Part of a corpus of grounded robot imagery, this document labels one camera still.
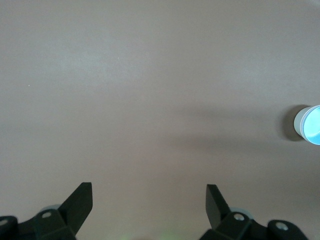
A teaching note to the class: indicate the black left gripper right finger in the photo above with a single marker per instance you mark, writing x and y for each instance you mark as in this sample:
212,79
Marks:
235,225

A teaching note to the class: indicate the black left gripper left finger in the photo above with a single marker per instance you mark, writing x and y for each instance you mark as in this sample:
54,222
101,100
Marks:
62,222

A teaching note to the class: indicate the pink bowl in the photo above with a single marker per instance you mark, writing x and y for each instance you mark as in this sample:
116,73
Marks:
301,123

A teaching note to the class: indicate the blue bowl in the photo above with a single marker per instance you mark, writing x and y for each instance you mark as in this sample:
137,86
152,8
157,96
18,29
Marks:
312,125

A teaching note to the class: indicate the white bowl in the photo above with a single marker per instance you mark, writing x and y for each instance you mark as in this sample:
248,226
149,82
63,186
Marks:
297,122

